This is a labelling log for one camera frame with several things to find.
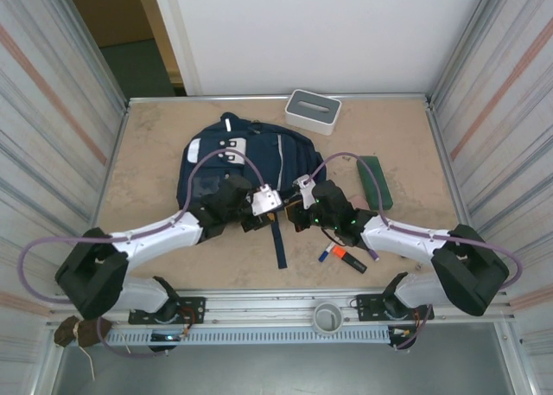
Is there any grey slotted cable duct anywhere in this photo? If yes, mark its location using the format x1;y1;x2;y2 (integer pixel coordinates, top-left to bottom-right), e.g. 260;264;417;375
105;325;392;347

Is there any thin aluminium table edge rail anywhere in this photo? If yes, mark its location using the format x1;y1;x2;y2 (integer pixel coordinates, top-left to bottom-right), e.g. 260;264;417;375
127;92;433;107

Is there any white tissue box grey top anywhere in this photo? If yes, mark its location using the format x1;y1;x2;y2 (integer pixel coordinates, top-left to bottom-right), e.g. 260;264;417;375
283;88;343;137

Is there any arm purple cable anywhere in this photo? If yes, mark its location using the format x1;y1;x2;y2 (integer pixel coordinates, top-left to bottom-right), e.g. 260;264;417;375
19;150;271;360
302;151;524;352

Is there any grey plastic ring cup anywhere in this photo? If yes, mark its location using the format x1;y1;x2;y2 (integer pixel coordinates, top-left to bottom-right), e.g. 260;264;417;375
313;302;345;336

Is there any brown wooden door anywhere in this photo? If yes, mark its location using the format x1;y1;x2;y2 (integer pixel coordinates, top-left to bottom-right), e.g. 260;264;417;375
62;0;155;48

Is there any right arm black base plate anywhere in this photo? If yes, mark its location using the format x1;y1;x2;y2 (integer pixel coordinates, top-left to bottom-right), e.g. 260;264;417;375
354;293;433;322

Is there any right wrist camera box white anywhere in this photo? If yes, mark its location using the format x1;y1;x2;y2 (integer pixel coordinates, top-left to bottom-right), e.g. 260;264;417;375
293;174;321;210

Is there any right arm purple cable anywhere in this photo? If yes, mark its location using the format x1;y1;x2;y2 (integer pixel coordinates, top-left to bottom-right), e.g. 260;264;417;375
302;151;524;352

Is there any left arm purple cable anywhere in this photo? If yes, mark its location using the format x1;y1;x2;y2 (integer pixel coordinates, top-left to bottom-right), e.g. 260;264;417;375
19;150;271;360

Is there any dark green pencil case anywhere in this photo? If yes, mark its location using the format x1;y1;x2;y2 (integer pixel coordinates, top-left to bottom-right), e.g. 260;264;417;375
355;155;395;209

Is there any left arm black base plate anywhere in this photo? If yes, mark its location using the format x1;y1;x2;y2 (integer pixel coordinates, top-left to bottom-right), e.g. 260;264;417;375
129;296;207;327

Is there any brown cloth bundle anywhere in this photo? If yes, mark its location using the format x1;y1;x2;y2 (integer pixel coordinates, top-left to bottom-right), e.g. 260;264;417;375
54;315;114;349

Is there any wide aluminium mounting rail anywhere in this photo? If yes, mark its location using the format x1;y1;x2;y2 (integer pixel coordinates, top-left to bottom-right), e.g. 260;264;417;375
47;286;518;327

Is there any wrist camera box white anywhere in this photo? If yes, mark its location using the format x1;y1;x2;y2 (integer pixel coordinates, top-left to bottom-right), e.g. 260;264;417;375
293;174;321;210
250;182;284;217

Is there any black highlighter with orange cap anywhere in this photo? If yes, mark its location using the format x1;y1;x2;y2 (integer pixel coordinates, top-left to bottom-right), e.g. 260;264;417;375
331;245;369;275

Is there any navy blue student backpack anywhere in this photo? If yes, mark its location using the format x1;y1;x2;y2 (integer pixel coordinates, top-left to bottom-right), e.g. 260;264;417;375
176;112;326;270

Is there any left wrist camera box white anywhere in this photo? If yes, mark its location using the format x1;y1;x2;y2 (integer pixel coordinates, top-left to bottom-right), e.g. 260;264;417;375
250;182;284;217

